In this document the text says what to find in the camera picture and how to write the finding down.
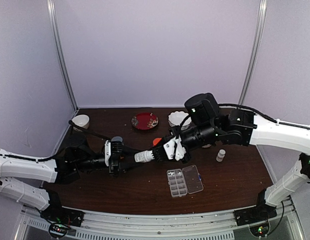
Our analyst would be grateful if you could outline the red floral plate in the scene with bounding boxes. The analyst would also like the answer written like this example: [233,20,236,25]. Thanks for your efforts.
[131,112,159,131]

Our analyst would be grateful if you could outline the small white bottle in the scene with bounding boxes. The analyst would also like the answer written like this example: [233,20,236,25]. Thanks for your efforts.
[134,150,155,163]
[216,149,226,162]

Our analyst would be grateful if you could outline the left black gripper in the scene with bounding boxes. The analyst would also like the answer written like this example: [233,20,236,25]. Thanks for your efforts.
[75,144,144,178]

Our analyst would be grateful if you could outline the clear plastic pill organizer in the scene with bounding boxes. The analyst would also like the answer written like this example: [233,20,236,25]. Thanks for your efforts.
[166,165,204,198]

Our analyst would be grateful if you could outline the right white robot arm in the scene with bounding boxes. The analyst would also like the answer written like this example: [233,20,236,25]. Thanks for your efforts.
[173,93,310,221]

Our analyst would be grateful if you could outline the white scalloped bowl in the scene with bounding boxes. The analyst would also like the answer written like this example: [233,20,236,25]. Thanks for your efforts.
[168,111,191,130]

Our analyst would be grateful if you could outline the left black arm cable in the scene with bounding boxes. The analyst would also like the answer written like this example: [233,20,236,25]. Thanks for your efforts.
[0,119,113,162]

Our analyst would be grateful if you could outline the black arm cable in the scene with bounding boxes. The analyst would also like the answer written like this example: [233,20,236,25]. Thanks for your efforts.
[0,119,113,162]
[218,102,310,131]

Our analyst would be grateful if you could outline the right aluminium frame post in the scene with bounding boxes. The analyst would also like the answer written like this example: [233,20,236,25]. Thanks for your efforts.
[238,0,267,105]

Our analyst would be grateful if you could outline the front aluminium rail base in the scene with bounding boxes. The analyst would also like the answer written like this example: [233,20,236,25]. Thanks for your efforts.
[18,194,304,240]

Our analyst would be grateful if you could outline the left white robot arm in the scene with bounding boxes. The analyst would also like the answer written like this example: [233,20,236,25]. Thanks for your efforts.
[0,135,154,222]

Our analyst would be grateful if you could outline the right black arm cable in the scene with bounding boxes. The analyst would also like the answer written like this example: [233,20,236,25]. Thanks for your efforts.
[218,102,310,131]

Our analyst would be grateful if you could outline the white ceramic rice bowl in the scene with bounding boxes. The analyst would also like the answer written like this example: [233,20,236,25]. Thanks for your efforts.
[71,114,90,130]

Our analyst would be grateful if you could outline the grey lid vitamin bottle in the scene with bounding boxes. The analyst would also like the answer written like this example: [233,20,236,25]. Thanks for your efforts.
[111,136,123,143]

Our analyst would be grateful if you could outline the orange pill bottle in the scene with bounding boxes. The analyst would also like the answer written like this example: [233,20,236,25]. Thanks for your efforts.
[152,137,162,146]

